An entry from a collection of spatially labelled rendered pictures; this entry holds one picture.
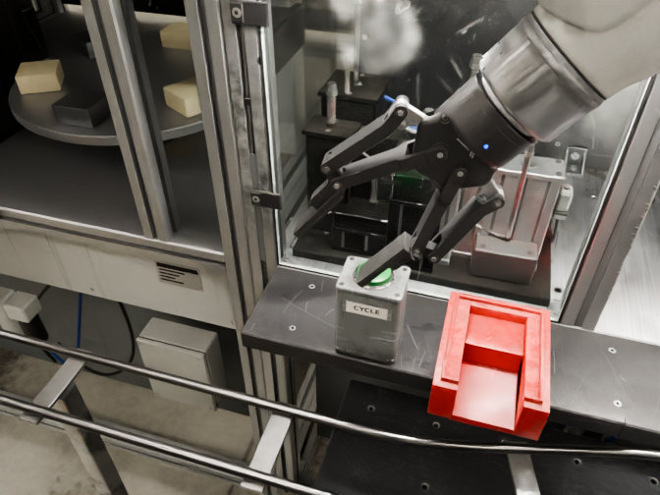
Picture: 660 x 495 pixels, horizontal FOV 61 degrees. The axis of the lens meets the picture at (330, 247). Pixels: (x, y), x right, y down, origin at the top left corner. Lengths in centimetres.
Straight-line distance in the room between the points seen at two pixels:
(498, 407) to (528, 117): 37
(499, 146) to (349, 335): 33
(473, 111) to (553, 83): 6
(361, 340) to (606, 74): 42
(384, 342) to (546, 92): 37
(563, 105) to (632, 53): 5
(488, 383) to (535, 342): 7
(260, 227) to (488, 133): 44
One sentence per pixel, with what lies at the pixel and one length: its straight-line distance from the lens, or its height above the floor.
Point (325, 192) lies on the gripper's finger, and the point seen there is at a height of 118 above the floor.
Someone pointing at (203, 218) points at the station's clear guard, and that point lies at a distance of 89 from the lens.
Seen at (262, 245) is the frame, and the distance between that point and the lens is 85.
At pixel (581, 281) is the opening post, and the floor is 99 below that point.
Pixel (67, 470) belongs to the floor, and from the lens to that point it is 183.
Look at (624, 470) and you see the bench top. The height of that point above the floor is 68.
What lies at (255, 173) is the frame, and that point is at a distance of 77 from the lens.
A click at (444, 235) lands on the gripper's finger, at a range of 56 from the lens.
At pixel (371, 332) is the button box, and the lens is 70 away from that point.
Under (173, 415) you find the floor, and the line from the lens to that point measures 183.
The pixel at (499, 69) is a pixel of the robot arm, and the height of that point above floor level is 131.
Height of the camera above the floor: 148
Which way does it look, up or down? 40 degrees down
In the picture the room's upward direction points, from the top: straight up
